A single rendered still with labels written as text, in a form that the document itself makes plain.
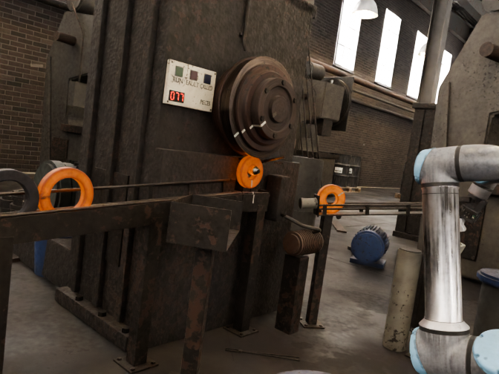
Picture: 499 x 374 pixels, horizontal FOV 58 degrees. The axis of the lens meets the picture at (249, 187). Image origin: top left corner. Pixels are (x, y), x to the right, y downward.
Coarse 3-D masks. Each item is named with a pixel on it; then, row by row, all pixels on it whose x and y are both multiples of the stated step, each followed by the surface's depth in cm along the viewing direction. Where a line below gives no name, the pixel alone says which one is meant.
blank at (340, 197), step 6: (324, 186) 240; (330, 186) 240; (336, 186) 240; (318, 192) 241; (324, 192) 239; (330, 192) 240; (336, 192) 241; (342, 192) 242; (324, 198) 240; (336, 198) 243; (342, 198) 242; (330, 210) 241; (336, 210) 242
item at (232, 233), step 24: (192, 216) 146; (216, 216) 145; (240, 216) 170; (168, 240) 148; (192, 240) 146; (216, 240) 145; (192, 288) 161; (192, 312) 161; (192, 336) 162; (192, 360) 163
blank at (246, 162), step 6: (246, 156) 214; (240, 162) 212; (246, 162) 211; (252, 162) 214; (258, 162) 217; (240, 168) 210; (246, 168) 211; (240, 174) 210; (246, 174) 212; (258, 174) 219; (240, 180) 211; (246, 180) 213; (252, 180) 216; (258, 180) 219; (246, 186) 214; (252, 186) 217
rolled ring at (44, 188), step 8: (56, 168) 147; (64, 168) 147; (72, 168) 149; (48, 176) 144; (56, 176) 145; (64, 176) 147; (72, 176) 149; (80, 176) 152; (40, 184) 144; (48, 184) 144; (80, 184) 154; (88, 184) 154; (40, 192) 143; (48, 192) 144; (88, 192) 155; (40, 200) 143; (48, 200) 145; (80, 200) 155; (88, 200) 155; (40, 208) 145; (48, 208) 145
